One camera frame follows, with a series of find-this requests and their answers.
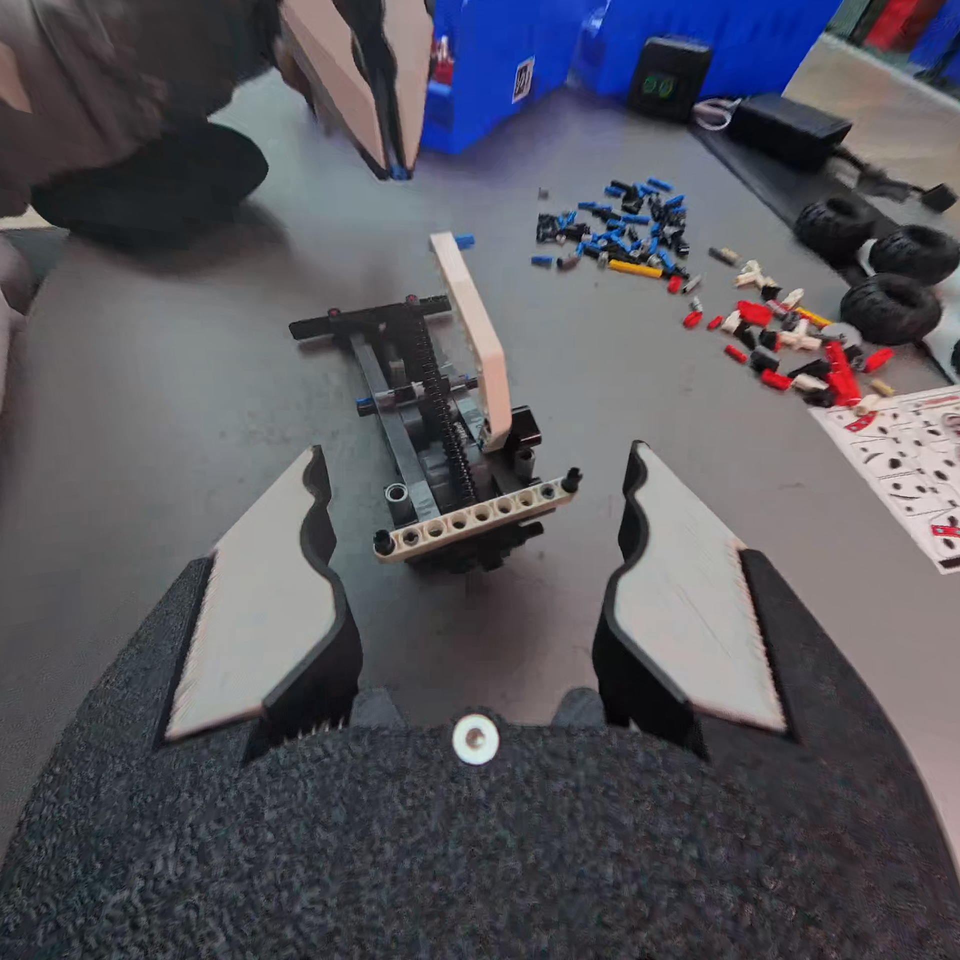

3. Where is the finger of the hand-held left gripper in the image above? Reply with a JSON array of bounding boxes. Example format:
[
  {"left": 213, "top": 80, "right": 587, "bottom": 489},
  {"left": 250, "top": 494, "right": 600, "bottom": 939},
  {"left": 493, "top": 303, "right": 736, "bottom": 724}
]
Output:
[
  {"left": 279, "top": 0, "right": 393, "bottom": 181},
  {"left": 381, "top": 0, "right": 436, "bottom": 177}
]

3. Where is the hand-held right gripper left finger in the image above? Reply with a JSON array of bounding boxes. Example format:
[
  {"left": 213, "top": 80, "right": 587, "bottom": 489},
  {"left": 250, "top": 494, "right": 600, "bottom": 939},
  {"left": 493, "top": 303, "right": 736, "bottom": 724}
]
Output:
[{"left": 163, "top": 446, "right": 363, "bottom": 744}]

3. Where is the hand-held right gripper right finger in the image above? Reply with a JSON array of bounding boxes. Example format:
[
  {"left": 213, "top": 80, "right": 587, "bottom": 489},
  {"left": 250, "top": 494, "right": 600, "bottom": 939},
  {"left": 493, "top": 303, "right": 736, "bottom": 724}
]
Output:
[{"left": 591, "top": 440, "right": 789, "bottom": 735}]

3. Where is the grey black toy chassis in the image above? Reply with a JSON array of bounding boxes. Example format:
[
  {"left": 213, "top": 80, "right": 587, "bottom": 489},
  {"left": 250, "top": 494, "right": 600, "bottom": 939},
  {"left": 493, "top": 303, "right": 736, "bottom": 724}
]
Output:
[{"left": 288, "top": 292, "right": 586, "bottom": 575}]

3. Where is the white bent toy beam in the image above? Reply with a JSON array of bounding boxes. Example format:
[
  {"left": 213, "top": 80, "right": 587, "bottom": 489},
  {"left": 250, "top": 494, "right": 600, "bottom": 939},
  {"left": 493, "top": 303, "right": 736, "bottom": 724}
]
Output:
[{"left": 429, "top": 231, "right": 515, "bottom": 453}]

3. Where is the person's left forearm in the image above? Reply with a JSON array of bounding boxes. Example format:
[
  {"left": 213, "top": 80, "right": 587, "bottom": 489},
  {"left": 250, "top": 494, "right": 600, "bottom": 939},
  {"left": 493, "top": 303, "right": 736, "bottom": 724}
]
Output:
[{"left": 0, "top": 0, "right": 282, "bottom": 219}]

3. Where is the grey desk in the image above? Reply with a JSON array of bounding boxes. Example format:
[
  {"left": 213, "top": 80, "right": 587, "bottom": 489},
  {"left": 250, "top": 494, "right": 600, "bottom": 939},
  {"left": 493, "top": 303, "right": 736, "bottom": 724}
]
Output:
[{"left": 0, "top": 67, "right": 960, "bottom": 864}]

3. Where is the black desk mat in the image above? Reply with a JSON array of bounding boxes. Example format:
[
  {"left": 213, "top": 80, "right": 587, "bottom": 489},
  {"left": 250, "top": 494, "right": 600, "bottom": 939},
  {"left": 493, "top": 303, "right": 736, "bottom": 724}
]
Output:
[{"left": 690, "top": 123, "right": 960, "bottom": 384}]

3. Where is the blue labelled storage bin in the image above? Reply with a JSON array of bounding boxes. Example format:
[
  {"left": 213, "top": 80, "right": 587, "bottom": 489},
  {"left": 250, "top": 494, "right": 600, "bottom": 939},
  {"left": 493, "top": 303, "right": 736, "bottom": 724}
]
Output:
[{"left": 420, "top": 0, "right": 579, "bottom": 155}]

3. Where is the toy sticker sheet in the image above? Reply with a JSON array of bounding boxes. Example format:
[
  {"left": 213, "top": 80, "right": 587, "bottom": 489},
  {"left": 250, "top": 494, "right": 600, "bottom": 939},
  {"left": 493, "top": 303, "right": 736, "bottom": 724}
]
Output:
[{"left": 810, "top": 386, "right": 960, "bottom": 575}]

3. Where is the black sensor box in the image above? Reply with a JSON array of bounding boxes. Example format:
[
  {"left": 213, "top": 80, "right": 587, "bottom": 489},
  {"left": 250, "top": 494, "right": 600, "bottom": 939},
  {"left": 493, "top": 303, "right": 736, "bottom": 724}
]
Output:
[{"left": 628, "top": 36, "right": 714, "bottom": 123}]

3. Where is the pile of red white pieces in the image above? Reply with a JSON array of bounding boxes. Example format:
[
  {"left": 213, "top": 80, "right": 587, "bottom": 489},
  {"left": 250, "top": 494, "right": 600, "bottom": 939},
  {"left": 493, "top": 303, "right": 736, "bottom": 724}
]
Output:
[{"left": 682, "top": 258, "right": 897, "bottom": 417}]

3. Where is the pile of blue black pins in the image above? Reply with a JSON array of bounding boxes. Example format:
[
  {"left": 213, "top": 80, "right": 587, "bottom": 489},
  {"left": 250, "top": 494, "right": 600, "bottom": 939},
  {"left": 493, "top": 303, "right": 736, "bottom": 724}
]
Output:
[{"left": 531, "top": 176, "right": 702, "bottom": 294}]

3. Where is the black toy tyre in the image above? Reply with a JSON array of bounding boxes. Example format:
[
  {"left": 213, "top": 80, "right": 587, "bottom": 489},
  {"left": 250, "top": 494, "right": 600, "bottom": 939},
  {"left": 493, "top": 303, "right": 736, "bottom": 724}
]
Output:
[
  {"left": 793, "top": 196, "right": 879, "bottom": 264},
  {"left": 870, "top": 225, "right": 960, "bottom": 286},
  {"left": 840, "top": 273, "right": 942, "bottom": 346}
]

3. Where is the white book stand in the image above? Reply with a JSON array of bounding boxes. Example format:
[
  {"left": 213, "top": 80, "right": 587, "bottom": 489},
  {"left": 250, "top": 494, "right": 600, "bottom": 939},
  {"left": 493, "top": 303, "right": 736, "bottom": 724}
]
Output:
[{"left": 855, "top": 240, "right": 960, "bottom": 384}]

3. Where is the black power adapter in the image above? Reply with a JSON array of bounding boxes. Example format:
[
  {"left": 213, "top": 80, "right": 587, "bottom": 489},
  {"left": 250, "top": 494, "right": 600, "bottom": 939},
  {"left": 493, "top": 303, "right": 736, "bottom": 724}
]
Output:
[{"left": 727, "top": 93, "right": 852, "bottom": 170}]

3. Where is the person's grey printed sweatshirt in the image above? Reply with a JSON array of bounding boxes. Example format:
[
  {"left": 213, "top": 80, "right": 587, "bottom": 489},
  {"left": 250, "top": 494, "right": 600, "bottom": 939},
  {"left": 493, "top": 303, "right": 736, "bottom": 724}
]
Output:
[{"left": 0, "top": 232, "right": 37, "bottom": 421}]

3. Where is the black adapter cable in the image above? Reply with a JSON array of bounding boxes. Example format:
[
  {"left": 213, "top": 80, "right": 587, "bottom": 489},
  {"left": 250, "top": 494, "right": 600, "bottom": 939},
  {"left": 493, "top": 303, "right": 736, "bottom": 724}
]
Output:
[{"left": 828, "top": 146, "right": 960, "bottom": 215}]

